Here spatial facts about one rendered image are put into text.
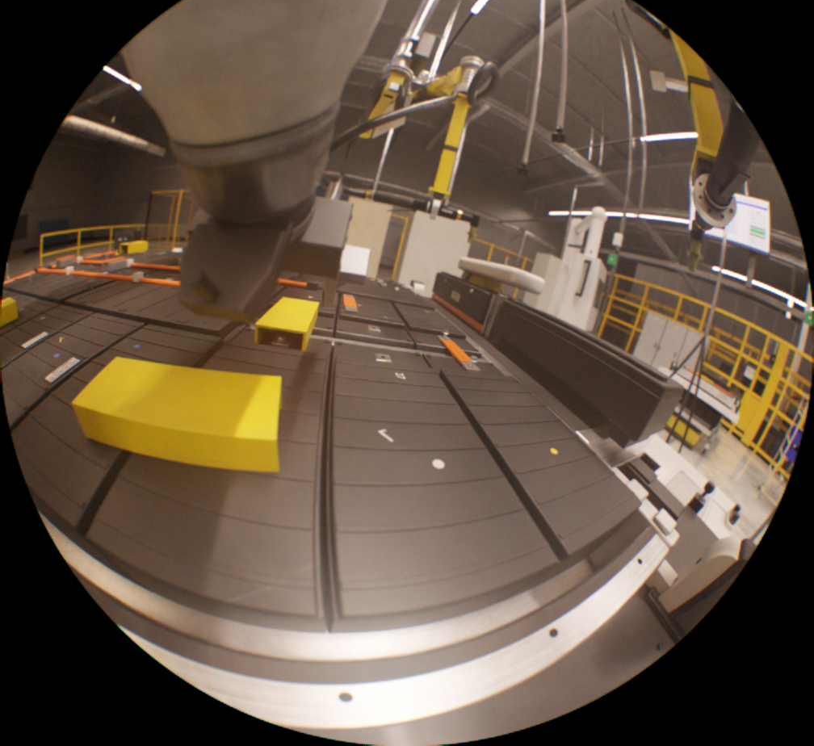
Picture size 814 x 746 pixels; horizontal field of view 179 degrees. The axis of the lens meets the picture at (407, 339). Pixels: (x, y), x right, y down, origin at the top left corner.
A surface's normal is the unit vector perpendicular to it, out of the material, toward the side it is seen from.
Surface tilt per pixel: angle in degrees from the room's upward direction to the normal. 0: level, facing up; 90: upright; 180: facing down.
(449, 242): 90
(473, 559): 0
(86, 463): 0
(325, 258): 145
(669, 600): 90
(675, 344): 90
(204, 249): 55
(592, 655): 0
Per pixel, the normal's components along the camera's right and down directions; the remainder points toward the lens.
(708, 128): -0.74, 0.04
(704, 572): -0.95, -0.15
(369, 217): 0.22, 0.36
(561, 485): 0.23, -0.92
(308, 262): -0.07, 0.96
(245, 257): 0.31, -0.23
